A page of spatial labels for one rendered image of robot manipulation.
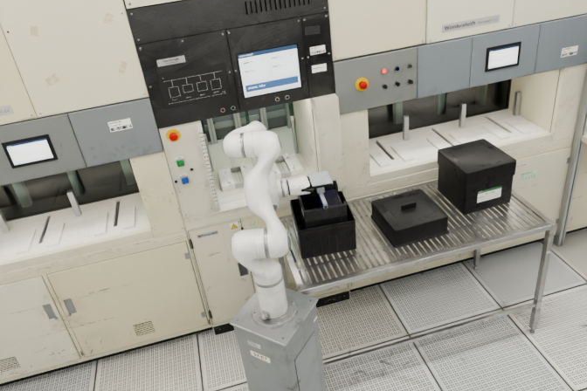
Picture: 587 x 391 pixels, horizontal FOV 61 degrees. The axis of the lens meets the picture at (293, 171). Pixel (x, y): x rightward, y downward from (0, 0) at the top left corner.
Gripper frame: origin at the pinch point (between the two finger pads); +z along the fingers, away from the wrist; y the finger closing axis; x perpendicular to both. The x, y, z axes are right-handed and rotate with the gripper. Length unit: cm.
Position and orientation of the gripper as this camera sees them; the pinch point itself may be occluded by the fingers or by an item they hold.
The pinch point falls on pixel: (319, 181)
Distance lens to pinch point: 237.5
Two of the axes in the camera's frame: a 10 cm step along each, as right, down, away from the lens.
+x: -1.1, -8.7, -4.9
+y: 1.5, 4.7, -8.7
